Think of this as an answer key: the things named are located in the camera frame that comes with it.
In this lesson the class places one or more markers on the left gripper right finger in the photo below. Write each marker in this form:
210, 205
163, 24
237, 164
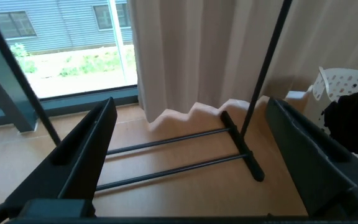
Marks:
322, 180

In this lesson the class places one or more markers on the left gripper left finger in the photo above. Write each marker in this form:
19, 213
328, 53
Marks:
73, 174

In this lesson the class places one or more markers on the black shorts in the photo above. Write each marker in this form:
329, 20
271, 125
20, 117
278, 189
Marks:
353, 124

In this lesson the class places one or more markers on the black clothes rack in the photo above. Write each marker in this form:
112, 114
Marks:
242, 146

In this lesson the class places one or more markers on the white laundry basket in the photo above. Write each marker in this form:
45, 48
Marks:
340, 82

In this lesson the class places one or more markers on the window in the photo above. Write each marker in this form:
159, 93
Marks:
73, 74

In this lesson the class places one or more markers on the beige curtain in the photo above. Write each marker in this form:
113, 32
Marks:
197, 46

